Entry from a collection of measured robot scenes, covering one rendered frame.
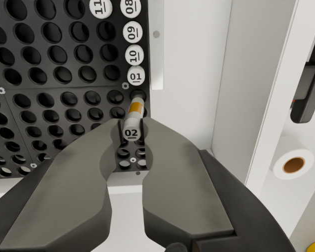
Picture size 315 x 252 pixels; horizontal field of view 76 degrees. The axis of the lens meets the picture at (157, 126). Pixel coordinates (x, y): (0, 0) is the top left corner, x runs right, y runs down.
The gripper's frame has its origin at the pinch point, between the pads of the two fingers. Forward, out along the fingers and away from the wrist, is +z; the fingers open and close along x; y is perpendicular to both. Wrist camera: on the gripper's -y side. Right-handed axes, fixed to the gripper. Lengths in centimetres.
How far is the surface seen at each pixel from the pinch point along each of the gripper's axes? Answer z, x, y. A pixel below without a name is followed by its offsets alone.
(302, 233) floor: 93, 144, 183
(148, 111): 4.1, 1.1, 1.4
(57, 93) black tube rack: 4.1, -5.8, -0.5
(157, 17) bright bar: 9.2, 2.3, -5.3
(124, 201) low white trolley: 18.2, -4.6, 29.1
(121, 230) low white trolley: 18.2, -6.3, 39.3
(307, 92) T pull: 2.9, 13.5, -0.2
